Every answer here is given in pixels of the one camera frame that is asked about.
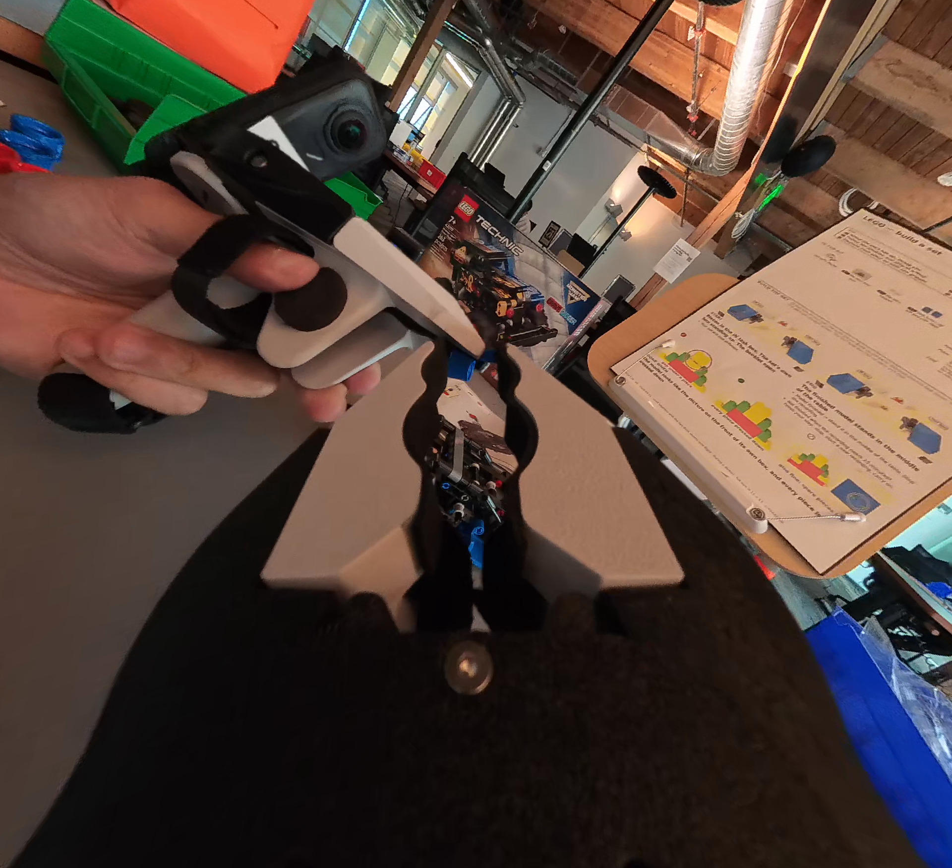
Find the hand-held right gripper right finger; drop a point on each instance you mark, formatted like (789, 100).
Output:
(587, 511)

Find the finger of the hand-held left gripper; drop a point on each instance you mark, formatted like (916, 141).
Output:
(349, 366)
(401, 280)

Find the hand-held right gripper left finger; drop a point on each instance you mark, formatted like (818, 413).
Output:
(349, 511)

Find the blue lego pin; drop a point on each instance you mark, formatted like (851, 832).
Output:
(461, 366)

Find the black and blue lego vehicle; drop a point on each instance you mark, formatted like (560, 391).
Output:
(465, 481)

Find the lego set box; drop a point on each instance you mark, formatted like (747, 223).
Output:
(491, 265)

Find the person's left hand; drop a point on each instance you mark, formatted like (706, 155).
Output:
(74, 250)

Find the laminated instruction sheet board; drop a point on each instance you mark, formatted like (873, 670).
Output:
(632, 317)

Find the green plastic bin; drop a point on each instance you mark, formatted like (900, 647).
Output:
(111, 57)

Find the blue plastic rings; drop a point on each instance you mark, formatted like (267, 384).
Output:
(33, 135)

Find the laminated instruction sheet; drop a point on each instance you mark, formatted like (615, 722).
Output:
(818, 362)

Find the blue plastic bin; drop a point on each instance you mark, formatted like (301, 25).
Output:
(855, 697)

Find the black pole with round head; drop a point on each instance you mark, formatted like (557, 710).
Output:
(632, 49)

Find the silver flexible duct pipe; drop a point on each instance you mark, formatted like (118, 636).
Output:
(751, 64)

